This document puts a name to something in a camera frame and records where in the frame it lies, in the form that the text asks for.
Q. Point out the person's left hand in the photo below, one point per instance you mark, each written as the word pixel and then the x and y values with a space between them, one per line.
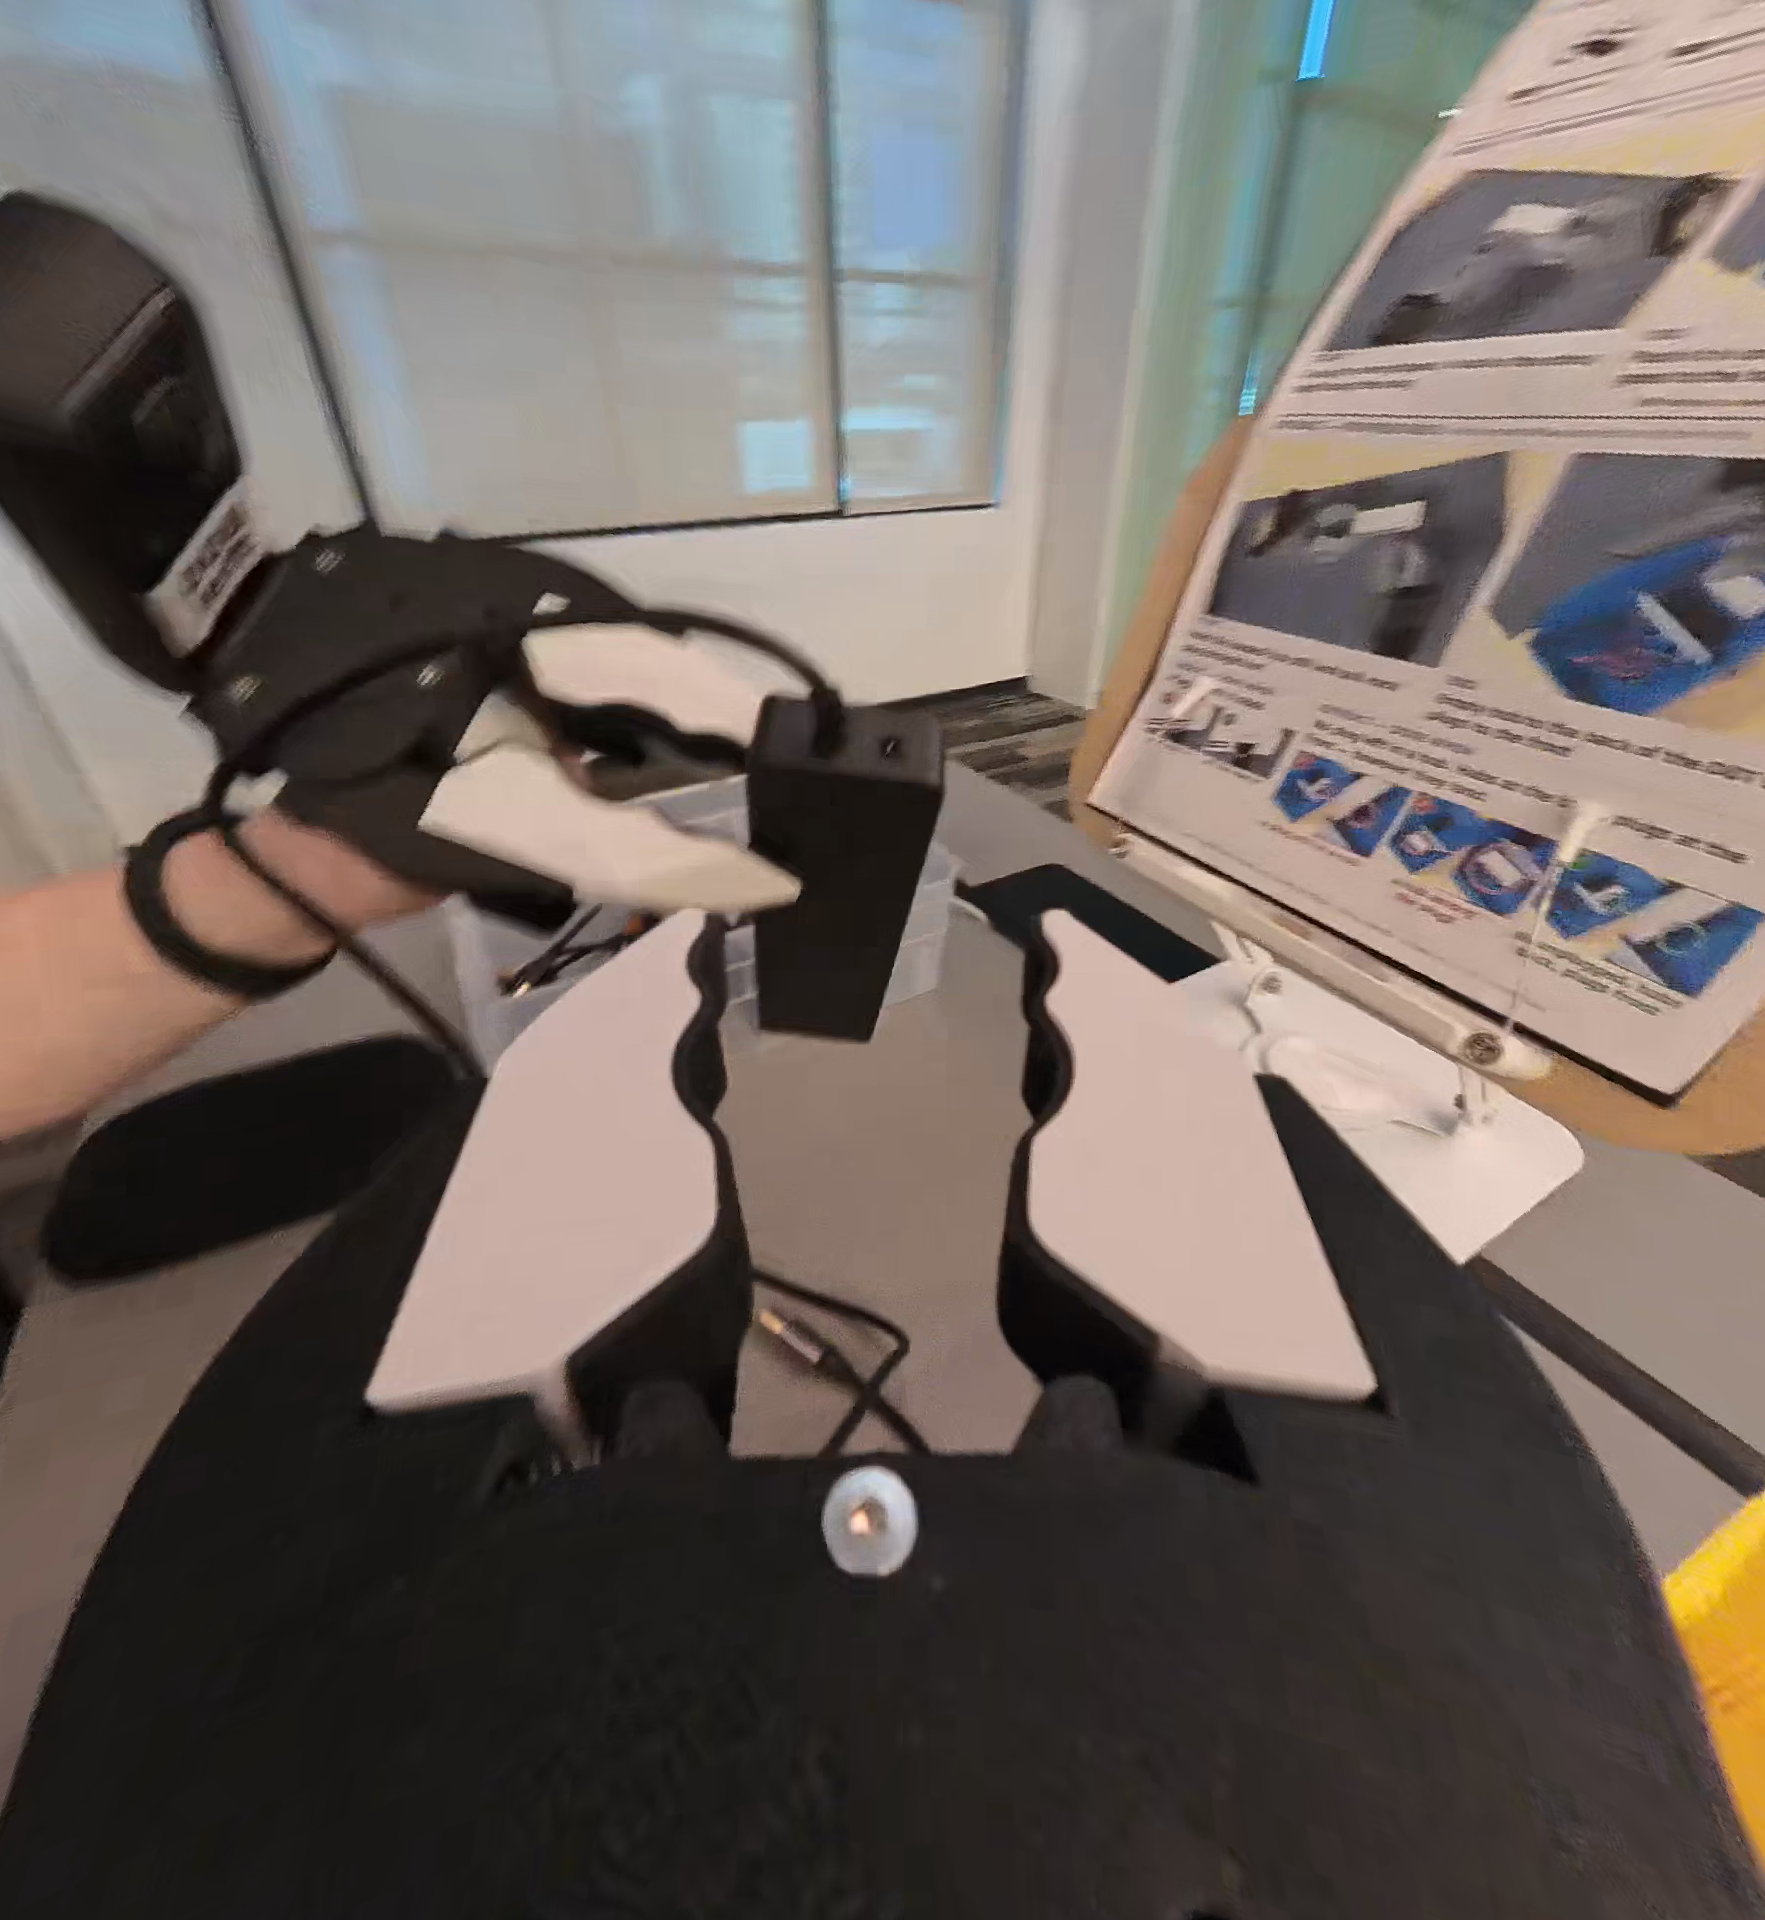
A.
pixel 343 877

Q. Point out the white stand base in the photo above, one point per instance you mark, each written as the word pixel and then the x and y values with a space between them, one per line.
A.
pixel 1424 1172

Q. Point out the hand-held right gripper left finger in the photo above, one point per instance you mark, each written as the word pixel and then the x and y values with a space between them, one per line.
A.
pixel 553 1200

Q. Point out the instruction poster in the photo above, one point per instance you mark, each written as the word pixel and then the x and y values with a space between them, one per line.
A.
pixel 1544 601

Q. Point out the clear plastic bin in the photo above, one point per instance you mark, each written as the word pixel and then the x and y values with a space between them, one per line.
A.
pixel 509 961

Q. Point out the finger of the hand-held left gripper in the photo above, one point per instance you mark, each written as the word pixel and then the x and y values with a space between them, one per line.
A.
pixel 672 684
pixel 614 841

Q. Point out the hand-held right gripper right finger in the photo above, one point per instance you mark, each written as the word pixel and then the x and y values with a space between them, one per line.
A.
pixel 1199 1200

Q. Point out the black flat desk pad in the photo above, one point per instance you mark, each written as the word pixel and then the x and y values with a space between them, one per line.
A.
pixel 1078 915

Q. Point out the large glass window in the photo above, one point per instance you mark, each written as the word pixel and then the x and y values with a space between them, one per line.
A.
pixel 583 242

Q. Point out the narrow glass window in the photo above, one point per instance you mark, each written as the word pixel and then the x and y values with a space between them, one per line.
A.
pixel 1244 180

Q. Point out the person's left forearm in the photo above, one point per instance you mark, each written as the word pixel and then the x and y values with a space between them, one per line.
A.
pixel 44 1021

